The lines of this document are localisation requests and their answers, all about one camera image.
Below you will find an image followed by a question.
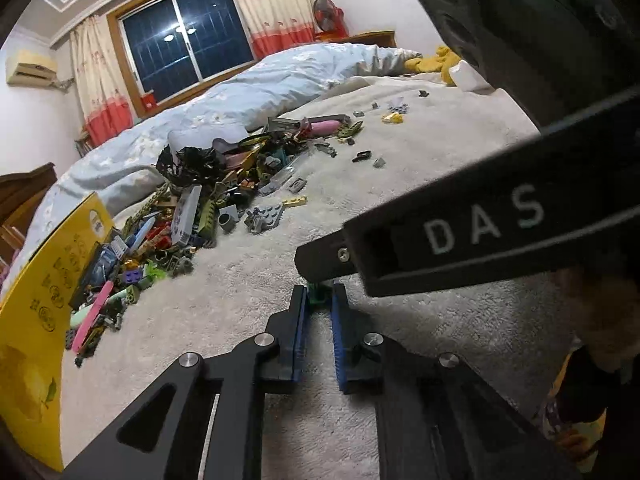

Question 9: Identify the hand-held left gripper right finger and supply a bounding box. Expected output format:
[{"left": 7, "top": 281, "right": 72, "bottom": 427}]
[{"left": 331, "top": 282, "right": 583, "bottom": 480}]

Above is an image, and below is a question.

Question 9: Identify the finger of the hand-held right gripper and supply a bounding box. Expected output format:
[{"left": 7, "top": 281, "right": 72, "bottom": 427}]
[{"left": 294, "top": 87, "right": 640, "bottom": 299}]

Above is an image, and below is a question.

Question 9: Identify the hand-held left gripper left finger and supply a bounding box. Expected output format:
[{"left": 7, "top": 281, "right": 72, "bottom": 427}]
[{"left": 60, "top": 284, "right": 308, "bottom": 480}]

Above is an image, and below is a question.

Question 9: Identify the small green toy brick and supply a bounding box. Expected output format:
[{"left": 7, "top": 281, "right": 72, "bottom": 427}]
[{"left": 307, "top": 282, "right": 333, "bottom": 308}]

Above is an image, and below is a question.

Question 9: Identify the pile of mixed toy bricks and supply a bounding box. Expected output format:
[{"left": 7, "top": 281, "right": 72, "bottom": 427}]
[{"left": 65, "top": 115, "right": 366, "bottom": 368}]

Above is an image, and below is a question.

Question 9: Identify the yellow cardboard box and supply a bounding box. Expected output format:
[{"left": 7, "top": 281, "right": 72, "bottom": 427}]
[{"left": 0, "top": 191, "right": 115, "bottom": 473}]

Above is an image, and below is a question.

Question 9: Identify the person's right forearm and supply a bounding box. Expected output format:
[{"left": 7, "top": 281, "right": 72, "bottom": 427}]
[{"left": 550, "top": 265, "right": 640, "bottom": 376}]

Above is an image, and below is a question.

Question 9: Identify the small white box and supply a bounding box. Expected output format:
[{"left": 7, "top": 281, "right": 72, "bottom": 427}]
[{"left": 452, "top": 59, "right": 493, "bottom": 92}]

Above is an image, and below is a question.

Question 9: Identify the cream fleece blanket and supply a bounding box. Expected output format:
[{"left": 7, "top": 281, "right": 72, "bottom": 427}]
[{"left": 60, "top": 72, "right": 586, "bottom": 480}]

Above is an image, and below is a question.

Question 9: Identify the yellow cloth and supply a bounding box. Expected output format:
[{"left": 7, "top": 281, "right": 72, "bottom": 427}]
[{"left": 405, "top": 46, "right": 468, "bottom": 86}]

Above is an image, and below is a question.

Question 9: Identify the wooden window cabinet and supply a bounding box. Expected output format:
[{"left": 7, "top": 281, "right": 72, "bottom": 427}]
[{"left": 345, "top": 31, "right": 396, "bottom": 48}]

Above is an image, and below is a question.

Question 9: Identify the red electric fan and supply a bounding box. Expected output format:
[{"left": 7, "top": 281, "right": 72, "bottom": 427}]
[{"left": 312, "top": 0, "right": 348, "bottom": 41}]

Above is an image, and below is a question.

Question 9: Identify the black mesh bag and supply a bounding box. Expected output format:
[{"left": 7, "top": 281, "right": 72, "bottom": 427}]
[{"left": 156, "top": 146, "right": 222, "bottom": 182}]

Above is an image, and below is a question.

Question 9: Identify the clear plastic container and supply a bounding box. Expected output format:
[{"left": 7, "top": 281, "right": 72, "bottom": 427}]
[{"left": 167, "top": 125, "right": 246, "bottom": 158}]

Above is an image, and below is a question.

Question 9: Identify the blue floral duvet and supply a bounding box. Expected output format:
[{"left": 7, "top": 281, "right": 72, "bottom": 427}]
[{"left": 10, "top": 42, "right": 423, "bottom": 261}]

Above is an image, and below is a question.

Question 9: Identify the person's patterned yellow clothing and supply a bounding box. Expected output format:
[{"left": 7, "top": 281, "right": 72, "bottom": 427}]
[{"left": 532, "top": 350, "right": 608, "bottom": 473}]

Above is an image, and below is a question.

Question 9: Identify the cream and red curtain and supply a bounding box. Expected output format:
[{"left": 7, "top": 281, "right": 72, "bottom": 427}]
[
  {"left": 220, "top": 0, "right": 316, "bottom": 58},
  {"left": 70, "top": 15, "right": 136, "bottom": 146}
]

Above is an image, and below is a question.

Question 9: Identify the window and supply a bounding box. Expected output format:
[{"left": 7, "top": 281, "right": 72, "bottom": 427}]
[{"left": 120, "top": 0, "right": 256, "bottom": 103}]

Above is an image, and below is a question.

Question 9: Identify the wooden headboard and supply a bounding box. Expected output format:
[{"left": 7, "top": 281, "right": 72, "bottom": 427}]
[{"left": 0, "top": 162, "right": 57, "bottom": 271}]

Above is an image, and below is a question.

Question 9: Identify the air conditioner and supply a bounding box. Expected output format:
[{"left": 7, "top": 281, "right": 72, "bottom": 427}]
[{"left": 6, "top": 49, "right": 58, "bottom": 86}]

